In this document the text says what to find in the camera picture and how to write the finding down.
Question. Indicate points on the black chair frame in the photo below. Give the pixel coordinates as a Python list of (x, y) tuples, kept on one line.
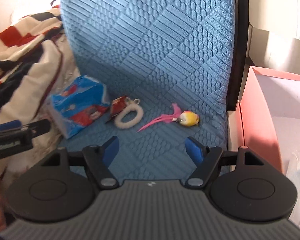
[(239, 55)]

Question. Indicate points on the red black cream blanket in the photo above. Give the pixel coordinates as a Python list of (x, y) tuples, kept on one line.
[(30, 64)]

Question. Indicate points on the yellow bird toy pink feather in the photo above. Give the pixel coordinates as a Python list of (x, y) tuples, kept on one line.
[(184, 118)]

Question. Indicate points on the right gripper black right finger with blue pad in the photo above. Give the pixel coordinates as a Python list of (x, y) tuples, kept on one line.
[(206, 160)]

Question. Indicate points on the floral sofa cover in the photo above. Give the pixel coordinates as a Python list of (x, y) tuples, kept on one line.
[(30, 102)]

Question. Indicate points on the pink cardboard box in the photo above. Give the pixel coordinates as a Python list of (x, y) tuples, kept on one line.
[(267, 117)]

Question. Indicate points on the blue quilted chair cover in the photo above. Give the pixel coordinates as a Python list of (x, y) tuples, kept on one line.
[(161, 52)]

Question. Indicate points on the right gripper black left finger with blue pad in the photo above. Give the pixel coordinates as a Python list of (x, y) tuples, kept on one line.
[(98, 160)]

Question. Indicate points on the blue red plastic package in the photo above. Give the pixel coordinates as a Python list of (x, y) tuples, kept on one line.
[(77, 106)]

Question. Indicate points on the red white snack wrapper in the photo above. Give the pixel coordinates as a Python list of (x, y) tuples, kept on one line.
[(117, 106)]

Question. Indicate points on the white fluffy hair scrunchie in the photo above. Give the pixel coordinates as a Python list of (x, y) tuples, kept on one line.
[(131, 106)]

